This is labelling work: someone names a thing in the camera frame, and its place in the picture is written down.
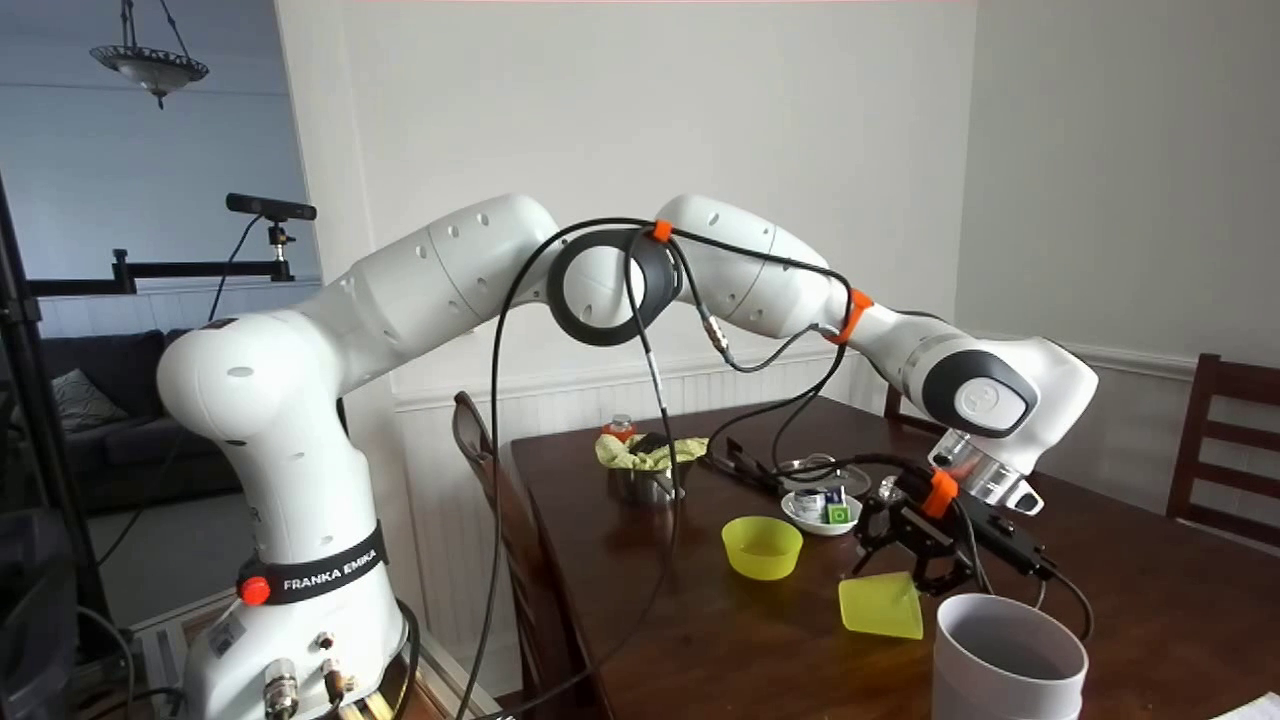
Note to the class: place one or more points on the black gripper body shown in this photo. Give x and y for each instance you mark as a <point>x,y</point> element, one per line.
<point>907,524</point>

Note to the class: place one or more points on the yellow plastic cup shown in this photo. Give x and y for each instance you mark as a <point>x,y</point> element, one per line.
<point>883,606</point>

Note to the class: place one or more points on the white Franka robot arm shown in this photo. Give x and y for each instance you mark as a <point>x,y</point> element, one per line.
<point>266,400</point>

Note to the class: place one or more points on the small white bowl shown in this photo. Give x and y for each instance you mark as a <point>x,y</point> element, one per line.
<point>811,515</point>

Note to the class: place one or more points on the tall white cup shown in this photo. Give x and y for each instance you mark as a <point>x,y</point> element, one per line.
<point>1008,662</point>

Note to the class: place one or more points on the yellow plastic bowl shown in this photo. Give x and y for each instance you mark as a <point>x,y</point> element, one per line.
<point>763,545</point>

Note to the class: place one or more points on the black spatula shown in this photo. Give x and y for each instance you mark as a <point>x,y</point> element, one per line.
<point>746,471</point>

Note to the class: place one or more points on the black kitchen tool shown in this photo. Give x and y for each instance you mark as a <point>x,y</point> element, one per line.
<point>652,440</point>

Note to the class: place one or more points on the yellow cloth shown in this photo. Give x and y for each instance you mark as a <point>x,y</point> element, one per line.
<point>627,459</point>

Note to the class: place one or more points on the orange bottle white cap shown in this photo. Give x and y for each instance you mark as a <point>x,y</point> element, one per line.
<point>616,434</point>

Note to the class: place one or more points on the white paper sheet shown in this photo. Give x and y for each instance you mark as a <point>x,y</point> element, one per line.
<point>1255,705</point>

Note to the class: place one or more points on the dark sofa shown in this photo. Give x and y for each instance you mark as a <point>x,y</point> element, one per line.
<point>135,454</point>

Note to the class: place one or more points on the grey pillow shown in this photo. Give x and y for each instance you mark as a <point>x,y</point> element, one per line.
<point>87,400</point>

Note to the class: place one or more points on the black tripod stand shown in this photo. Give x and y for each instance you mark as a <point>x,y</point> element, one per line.
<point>33,400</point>

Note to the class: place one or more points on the hanging ceiling lamp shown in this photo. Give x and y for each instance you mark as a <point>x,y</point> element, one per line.
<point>148,67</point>

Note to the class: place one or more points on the black camera on stand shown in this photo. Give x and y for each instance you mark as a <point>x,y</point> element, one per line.
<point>269,206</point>

